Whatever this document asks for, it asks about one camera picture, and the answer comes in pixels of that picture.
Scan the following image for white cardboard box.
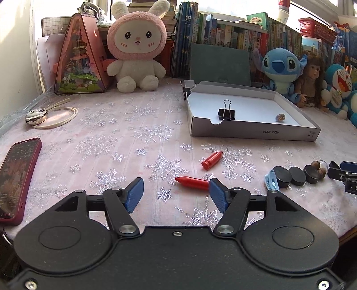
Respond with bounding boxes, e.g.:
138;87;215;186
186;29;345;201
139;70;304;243
181;80;322;142

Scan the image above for black binder clip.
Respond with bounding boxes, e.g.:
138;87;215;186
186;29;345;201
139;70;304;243
218;99;237;121
183;84;199;101

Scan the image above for white paper sheets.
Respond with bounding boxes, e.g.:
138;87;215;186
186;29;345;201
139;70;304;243
36;35;60;92

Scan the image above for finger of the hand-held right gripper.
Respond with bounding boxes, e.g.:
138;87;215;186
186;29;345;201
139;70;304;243
330;161;357;171
327;167;357;182

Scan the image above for grey cloth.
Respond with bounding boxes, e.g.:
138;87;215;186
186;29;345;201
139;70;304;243
74;1;105;17

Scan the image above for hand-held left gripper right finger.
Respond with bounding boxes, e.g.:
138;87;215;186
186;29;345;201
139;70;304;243
209;178;303;237

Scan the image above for blue printed box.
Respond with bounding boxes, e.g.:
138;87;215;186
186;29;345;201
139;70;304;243
332;22;357;66

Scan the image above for pink bunny plush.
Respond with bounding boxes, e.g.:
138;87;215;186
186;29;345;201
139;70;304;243
106;0;171;93

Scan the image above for black round disc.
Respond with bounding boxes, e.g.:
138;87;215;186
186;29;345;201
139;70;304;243
288;166;307;187
303;164;321;184
273;166;291;188

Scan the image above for grey grid board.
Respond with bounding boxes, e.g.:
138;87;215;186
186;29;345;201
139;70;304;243
41;16;74;37

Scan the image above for pink triangular house box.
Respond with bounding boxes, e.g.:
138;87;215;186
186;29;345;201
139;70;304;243
53;13;115;95

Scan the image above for paper cup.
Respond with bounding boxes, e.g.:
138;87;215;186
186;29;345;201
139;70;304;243
276;0;292;24

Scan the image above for light blue hair clip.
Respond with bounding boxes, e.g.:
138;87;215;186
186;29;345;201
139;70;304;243
264;170;280;192

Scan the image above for green book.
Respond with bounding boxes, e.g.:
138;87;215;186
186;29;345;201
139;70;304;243
246;12;270;30

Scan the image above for stack of books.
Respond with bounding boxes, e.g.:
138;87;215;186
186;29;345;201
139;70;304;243
127;0;179;28

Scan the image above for green felt folder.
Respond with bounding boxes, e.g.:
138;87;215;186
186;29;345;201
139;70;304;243
189;43;252;87

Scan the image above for blue alien plush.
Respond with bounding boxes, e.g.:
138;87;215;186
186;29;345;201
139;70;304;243
252;47;309;104

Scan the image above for brown haired doll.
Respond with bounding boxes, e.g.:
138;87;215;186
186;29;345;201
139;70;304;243
294;54;330;112

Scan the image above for red plastic crate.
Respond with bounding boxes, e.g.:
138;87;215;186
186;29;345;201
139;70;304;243
160;39;176;77

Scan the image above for silver gadget with cream cord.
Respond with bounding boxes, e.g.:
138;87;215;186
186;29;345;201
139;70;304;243
25;97;79;129

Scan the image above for row of books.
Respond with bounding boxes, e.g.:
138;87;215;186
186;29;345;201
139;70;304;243
171;1;346;79

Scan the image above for phone in red case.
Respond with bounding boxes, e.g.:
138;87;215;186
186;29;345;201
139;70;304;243
0;137;43;226

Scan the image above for blue robot cat plush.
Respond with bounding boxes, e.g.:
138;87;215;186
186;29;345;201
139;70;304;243
321;64;357;126

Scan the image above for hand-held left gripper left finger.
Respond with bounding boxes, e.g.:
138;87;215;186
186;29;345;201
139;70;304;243
53;177;145;237

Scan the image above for red mesh basket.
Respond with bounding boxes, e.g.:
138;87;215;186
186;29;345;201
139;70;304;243
298;17;338;45

